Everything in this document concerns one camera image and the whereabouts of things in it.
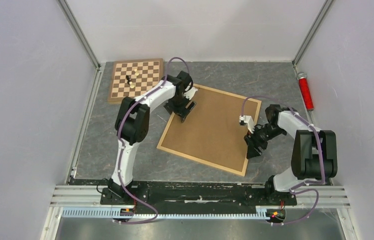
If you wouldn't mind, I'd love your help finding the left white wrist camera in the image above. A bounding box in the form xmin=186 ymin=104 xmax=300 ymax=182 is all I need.
xmin=183 ymin=86 xmax=198 ymax=101

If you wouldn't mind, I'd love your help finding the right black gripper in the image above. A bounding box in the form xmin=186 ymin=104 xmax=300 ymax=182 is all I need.
xmin=243 ymin=124 xmax=286 ymax=159

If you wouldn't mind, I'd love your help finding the red glitter microphone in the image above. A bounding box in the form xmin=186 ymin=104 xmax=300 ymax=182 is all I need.
xmin=297 ymin=72 xmax=314 ymax=111

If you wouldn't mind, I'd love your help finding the wooden picture frame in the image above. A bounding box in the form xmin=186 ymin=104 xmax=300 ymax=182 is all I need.
xmin=156 ymin=83 xmax=263 ymax=177

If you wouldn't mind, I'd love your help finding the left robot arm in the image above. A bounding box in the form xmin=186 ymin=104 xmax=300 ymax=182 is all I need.
xmin=100 ymin=71 xmax=197 ymax=205

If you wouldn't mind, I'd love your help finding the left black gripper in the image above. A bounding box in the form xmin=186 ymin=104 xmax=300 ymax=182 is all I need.
xmin=165 ymin=94 xmax=197 ymax=123

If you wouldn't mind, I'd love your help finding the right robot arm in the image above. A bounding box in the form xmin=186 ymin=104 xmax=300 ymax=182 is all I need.
xmin=239 ymin=104 xmax=338 ymax=204

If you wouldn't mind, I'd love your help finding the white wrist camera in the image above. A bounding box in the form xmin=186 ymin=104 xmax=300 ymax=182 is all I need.
xmin=183 ymin=86 xmax=198 ymax=101
xmin=239 ymin=115 xmax=256 ymax=134

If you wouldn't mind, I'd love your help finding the wooden chessboard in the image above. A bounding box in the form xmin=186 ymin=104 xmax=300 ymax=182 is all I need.
xmin=107 ymin=58 xmax=164 ymax=104

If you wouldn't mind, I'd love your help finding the white slotted cable duct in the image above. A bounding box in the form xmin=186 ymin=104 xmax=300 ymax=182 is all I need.
xmin=62 ymin=207 xmax=286 ymax=221

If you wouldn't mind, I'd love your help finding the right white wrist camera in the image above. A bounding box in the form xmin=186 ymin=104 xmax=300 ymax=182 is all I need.
xmin=239 ymin=115 xmax=256 ymax=134

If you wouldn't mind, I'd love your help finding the black chess piece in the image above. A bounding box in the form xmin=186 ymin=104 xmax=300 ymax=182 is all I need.
xmin=125 ymin=75 xmax=132 ymax=85

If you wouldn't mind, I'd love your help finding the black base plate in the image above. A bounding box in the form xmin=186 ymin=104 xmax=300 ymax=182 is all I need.
xmin=100 ymin=180 xmax=297 ymax=215

